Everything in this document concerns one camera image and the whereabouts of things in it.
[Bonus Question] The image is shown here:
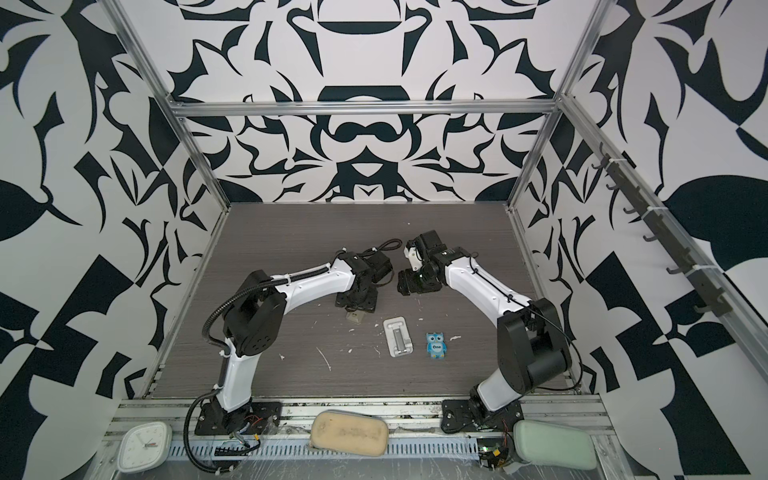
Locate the small circuit board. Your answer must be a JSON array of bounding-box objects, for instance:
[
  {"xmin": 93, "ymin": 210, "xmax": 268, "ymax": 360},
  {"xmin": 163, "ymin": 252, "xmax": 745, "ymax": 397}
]
[{"xmin": 477, "ymin": 436, "xmax": 512, "ymax": 470}]

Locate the white square clock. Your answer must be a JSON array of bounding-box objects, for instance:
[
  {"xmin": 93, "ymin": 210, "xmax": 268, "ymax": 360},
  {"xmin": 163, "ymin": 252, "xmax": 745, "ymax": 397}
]
[{"xmin": 117, "ymin": 421, "xmax": 173, "ymax": 474}]

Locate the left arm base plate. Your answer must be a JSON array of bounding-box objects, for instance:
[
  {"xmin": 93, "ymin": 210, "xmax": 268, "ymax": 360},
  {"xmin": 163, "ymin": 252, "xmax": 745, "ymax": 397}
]
[{"xmin": 194, "ymin": 398, "xmax": 282, "ymax": 436}]

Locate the pale green sponge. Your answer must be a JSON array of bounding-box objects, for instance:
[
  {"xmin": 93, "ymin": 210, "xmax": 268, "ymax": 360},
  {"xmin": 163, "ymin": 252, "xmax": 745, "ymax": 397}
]
[{"xmin": 512, "ymin": 420, "xmax": 598, "ymax": 471}]

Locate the tan sponge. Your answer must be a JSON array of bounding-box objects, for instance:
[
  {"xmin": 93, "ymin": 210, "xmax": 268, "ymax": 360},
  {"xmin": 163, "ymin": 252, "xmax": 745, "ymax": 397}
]
[{"xmin": 309, "ymin": 410, "xmax": 389, "ymax": 457}]

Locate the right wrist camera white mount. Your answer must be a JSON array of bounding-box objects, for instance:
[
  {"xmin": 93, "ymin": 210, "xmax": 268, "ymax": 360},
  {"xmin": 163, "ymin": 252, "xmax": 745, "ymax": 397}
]
[{"xmin": 403, "ymin": 242, "xmax": 423, "ymax": 272}]

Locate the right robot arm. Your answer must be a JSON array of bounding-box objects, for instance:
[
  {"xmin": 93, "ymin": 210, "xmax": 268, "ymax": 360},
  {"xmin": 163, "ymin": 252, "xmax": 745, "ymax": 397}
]
[{"xmin": 397, "ymin": 230, "xmax": 573, "ymax": 416}]

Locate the white slotted cable duct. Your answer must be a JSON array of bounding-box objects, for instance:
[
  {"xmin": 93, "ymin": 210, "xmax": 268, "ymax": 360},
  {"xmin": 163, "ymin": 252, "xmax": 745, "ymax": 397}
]
[{"xmin": 190, "ymin": 437, "xmax": 480, "ymax": 461}]

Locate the blue owl figurine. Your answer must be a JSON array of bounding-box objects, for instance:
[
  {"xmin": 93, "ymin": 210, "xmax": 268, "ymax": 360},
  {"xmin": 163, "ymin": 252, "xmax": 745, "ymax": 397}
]
[{"xmin": 426, "ymin": 333, "xmax": 447, "ymax": 359}]

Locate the white remote control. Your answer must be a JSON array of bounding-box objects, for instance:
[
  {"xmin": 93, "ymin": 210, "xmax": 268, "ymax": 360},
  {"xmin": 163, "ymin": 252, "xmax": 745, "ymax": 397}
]
[{"xmin": 346, "ymin": 310, "xmax": 366, "ymax": 325}]

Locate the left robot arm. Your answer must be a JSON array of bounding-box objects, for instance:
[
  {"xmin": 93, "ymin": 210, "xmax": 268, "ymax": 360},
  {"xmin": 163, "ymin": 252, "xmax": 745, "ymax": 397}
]
[{"xmin": 202, "ymin": 249, "xmax": 393, "ymax": 415}]

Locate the black wall hook rail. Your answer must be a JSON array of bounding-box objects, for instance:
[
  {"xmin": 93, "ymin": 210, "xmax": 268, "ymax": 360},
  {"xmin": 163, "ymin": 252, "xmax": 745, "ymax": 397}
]
[{"xmin": 594, "ymin": 142, "xmax": 733, "ymax": 317}]

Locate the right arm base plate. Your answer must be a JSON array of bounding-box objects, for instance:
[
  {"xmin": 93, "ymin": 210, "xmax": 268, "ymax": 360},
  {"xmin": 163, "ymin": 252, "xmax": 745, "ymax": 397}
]
[{"xmin": 440, "ymin": 398, "xmax": 524, "ymax": 434}]

